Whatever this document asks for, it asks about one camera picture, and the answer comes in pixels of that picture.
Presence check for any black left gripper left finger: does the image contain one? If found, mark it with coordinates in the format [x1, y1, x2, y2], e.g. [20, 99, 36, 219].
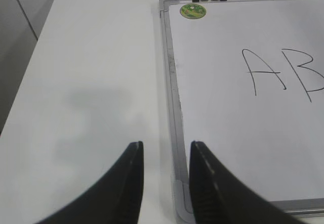
[41, 141, 143, 223]

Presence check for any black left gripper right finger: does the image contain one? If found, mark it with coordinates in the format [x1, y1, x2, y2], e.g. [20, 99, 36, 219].
[189, 141, 300, 223]

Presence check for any white board with aluminium frame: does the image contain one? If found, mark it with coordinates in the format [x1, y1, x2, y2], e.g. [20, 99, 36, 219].
[159, 0, 323, 223]

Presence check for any round green magnet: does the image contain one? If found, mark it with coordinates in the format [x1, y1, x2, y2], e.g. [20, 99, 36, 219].
[180, 3, 207, 19]

